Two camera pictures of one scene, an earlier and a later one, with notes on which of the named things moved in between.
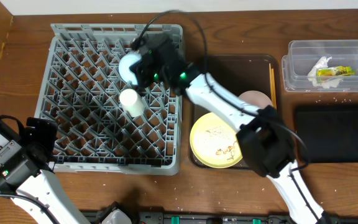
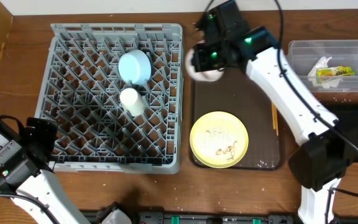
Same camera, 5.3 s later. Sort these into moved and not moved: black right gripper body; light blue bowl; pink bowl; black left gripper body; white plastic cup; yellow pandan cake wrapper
Moved: pink bowl; black right gripper body
Not moved: white plastic cup; black left gripper body; yellow pandan cake wrapper; light blue bowl
